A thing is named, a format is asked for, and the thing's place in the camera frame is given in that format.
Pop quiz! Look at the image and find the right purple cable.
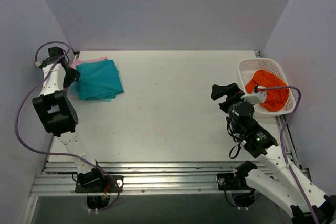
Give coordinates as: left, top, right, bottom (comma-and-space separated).
254, 84, 318, 224

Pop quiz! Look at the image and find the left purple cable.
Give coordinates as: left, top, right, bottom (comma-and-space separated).
15, 40, 121, 212

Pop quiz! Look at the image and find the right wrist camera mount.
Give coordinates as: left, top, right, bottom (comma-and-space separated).
241, 85, 267, 105

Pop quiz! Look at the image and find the aluminium rail frame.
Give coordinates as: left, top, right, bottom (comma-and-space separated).
28, 116, 316, 197

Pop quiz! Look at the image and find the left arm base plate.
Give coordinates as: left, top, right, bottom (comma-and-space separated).
75, 175, 124, 194

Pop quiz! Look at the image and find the purple cable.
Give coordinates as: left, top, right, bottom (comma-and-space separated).
15, 40, 121, 212
254, 84, 318, 224

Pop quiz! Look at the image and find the white perforated plastic basket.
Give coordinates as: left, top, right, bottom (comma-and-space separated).
237, 58, 296, 118

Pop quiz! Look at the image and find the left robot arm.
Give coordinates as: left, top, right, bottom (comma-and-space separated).
32, 47, 106, 192

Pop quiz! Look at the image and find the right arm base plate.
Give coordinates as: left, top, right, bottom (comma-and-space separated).
216, 173, 251, 191

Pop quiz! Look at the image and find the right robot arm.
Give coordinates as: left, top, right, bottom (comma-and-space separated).
211, 83, 335, 223

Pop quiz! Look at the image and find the orange t-shirt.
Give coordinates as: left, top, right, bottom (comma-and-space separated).
245, 70, 290, 112

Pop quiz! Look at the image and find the teal t-shirt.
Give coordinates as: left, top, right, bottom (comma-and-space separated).
70, 58, 124, 102

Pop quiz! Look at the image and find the folded pink t-shirt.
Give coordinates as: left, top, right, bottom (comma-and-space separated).
71, 57, 108, 69

